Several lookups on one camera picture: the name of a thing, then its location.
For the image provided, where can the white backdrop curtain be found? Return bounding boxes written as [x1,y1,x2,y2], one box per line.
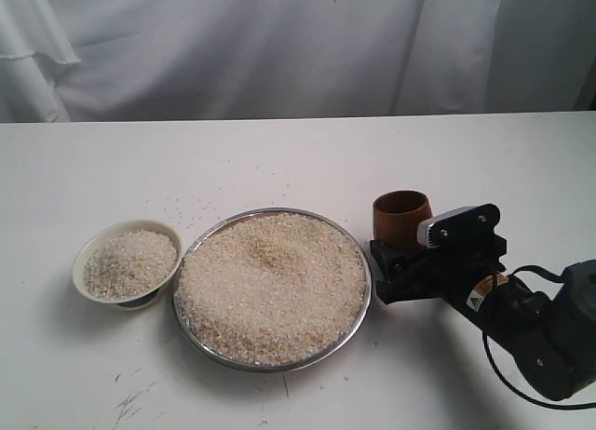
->
[1,0,595,122]

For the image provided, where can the white ceramic bowl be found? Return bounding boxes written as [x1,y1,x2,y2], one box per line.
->
[72,220,183,311]

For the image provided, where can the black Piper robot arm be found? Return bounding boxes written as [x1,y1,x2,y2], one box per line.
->
[370,204,595,410]

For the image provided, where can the round steel tray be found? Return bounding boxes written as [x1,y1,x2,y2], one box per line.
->
[171,207,373,371]

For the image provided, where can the brown wooden cup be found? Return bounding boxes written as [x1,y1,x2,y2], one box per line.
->
[372,190,432,253]

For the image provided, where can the rice in white bowl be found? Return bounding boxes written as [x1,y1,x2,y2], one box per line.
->
[83,230,178,301]

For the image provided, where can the rice pile in tray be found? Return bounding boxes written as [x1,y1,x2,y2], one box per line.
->
[178,211,367,365]

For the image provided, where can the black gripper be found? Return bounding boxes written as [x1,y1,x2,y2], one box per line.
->
[369,203,510,309]

